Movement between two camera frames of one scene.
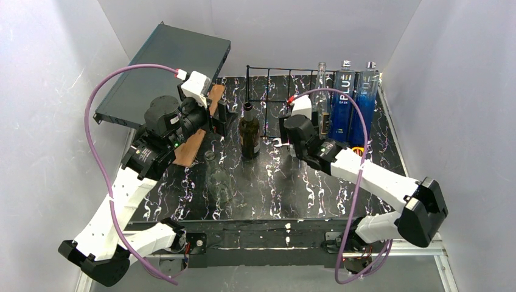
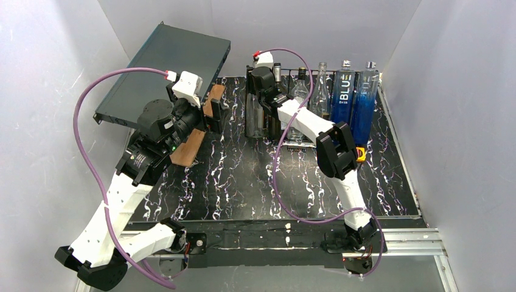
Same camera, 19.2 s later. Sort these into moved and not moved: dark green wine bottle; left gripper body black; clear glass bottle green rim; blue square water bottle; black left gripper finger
Moved: black left gripper finger; dark green wine bottle
Not moved: clear glass bottle green rim; left gripper body black; blue square water bottle
